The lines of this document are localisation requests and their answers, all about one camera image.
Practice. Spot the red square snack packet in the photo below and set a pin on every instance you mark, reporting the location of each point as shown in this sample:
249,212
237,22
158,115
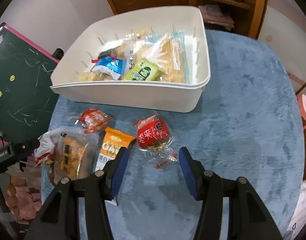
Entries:
153,133

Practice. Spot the blue fuzzy tablecloth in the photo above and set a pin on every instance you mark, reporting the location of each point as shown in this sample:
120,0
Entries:
243,117

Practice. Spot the small blue snack packet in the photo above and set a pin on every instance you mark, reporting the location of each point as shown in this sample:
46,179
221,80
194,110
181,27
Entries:
109,66

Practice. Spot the wooden corner shelf unit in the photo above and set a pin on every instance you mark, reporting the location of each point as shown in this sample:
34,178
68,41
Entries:
255,5

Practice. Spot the small red candy packet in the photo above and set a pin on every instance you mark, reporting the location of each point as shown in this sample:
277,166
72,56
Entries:
94,121

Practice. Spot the crumpled white and red packet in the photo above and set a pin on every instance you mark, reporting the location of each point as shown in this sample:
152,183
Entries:
46,142

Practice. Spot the clear packet of yellow puffs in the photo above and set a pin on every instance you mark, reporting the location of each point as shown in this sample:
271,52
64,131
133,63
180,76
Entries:
128,47
90,76

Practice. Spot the white plastic bin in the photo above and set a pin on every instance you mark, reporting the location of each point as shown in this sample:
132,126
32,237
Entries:
168,97

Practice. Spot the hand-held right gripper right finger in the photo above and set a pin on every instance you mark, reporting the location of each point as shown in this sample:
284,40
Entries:
186,172

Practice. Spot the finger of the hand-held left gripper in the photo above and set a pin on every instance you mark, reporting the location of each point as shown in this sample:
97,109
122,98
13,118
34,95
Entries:
25,147

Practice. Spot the pale flowered wardrobe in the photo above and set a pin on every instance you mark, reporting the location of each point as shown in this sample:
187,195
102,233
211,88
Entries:
288,42

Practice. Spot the dark red snack packet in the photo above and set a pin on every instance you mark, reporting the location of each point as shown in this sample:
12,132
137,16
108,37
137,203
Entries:
106,53

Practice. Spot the pink folded cloths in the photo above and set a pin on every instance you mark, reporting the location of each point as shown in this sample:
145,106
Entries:
216,16

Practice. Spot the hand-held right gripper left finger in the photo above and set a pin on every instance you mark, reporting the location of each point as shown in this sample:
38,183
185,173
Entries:
119,170

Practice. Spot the pink framed green chalkboard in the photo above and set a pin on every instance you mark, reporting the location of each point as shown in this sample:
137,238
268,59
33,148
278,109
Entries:
22,92

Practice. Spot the green snack packet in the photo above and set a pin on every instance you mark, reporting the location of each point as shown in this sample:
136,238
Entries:
143,72

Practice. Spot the clear zip bag of crackers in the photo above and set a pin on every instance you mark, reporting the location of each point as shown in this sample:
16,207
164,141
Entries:
170,55

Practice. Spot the clear packet of fried snacks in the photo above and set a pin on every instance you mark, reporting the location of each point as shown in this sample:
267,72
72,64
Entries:
70,155

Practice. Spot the orange and white oat bar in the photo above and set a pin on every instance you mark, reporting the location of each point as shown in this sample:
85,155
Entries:
112,140

